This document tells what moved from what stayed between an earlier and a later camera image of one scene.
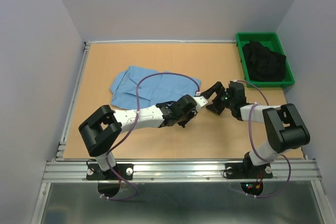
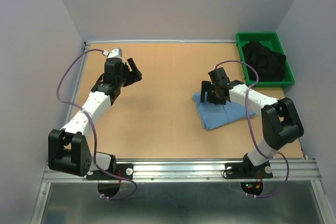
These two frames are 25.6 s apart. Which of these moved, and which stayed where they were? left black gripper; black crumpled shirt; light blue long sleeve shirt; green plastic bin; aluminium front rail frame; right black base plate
Moved: left black gripper; light blue long sleeve shirt
Stayed: green plastic bin; aluminium front rail frame; black crumpled shirt; right black base plate
